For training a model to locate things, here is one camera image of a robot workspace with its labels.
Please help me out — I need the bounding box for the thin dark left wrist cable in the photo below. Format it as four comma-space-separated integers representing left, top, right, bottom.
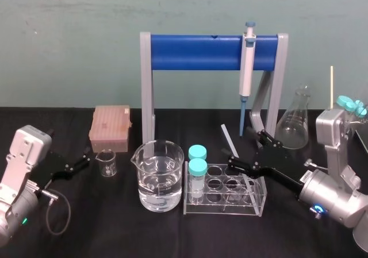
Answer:
39, 189, 72, 236

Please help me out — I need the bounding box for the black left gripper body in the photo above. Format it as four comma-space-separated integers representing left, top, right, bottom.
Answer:
32, 151, 69, 190

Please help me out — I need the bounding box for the small empty glass beaker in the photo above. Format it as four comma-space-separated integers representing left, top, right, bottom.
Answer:
95, 149, 117, 178

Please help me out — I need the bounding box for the large glass beaker with water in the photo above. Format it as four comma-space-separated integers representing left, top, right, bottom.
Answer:
130, 138, 185, 213

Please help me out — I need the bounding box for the white and blue pipette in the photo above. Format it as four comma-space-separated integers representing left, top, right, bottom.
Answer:
239, 21, 258, 138

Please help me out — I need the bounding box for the black table cloth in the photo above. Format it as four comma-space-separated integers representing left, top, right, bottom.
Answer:
0, 106, 368, 258

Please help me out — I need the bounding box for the clear glass stirring rod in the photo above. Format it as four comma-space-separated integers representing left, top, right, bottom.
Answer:
220, 124, 240, 159

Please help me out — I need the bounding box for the clear glass conical flask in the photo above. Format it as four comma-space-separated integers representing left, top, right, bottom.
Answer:
274, 83, 310, 151

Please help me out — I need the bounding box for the clear acrylic tube rack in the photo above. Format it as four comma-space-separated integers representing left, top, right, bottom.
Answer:
183, 160, 269, 217

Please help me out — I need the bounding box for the brown pipette tip box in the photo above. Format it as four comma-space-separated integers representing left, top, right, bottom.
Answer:
89, 105, 133, 154

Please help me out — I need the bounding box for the blue and grey pipette stand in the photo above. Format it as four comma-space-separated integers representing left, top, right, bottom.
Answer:
139, 31, 289, 153

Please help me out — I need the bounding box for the flat black tray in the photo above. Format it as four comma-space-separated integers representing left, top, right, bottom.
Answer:
354, 128, 368, 155

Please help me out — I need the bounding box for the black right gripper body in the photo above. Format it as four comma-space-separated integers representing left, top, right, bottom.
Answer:
252, 141, 304, 201

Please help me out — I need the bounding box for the thin pale wooden stick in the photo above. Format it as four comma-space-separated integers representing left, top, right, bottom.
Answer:
329, 66, 335, 110

